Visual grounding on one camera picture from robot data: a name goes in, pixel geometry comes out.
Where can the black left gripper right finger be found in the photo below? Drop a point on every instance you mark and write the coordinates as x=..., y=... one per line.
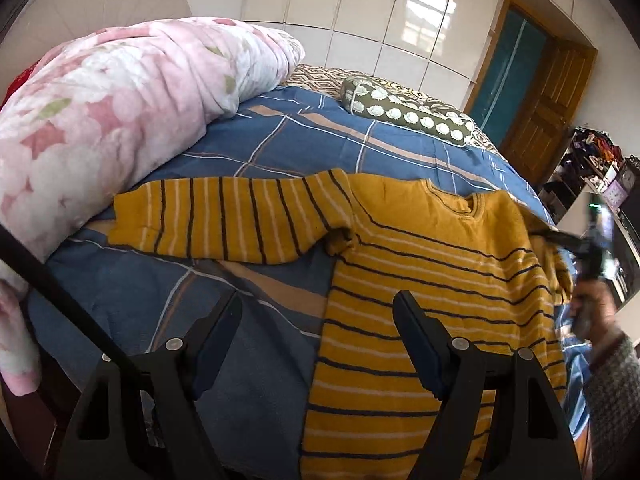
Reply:
x=528, y=437

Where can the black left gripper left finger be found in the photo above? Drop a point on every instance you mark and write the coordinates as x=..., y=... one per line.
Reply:
x=144, y=424

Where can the yellow striped knit sweater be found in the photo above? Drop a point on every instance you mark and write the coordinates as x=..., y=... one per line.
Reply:
x=431, y=293

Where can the grey knit sleeve forearm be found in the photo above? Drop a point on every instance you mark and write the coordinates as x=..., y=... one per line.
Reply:
x=612, y=396

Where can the person's right hand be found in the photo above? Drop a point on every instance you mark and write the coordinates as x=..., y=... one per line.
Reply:
x=594, y=315

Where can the cluttered shoe rack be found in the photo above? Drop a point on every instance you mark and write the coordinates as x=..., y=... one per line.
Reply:
x=588, y=157

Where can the brown wooden door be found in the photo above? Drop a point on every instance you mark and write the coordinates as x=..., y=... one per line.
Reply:
x=540, y=131

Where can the teal door curtain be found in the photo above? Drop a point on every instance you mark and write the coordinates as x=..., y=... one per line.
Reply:
x=510, y=72

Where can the green white dotted pillow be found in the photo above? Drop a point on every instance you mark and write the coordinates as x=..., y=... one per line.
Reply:
x=385, y=101

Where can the white glossy wardrobe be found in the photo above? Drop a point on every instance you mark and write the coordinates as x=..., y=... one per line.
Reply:
x=436, y=46

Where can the pink floral quilt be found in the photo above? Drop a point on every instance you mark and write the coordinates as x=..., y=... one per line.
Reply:
x=101, y=112

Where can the white arched headboard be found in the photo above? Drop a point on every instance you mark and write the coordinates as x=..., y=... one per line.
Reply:
x=44, y=24

